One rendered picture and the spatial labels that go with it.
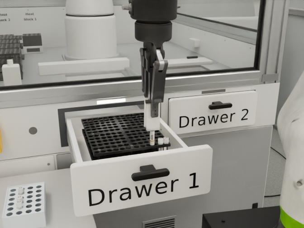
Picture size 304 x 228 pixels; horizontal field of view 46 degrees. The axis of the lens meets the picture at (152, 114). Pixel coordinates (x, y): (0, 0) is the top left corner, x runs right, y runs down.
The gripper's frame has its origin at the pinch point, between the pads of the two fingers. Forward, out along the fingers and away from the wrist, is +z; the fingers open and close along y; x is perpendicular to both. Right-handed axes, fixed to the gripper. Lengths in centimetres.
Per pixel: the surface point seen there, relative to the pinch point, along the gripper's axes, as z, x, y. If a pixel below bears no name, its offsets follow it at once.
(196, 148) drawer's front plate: 4.2, 6.6, 10.2
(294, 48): 32, 169, -174
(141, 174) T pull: 5.6, -6.0, 14.6
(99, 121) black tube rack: 8.4, -9.6, -17.1
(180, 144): 8.3, 6.8, 0.6
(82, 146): 14.8, -14.5, -16.5
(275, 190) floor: 102, 109, -92
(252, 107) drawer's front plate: 10.9, 39.3, -22.0
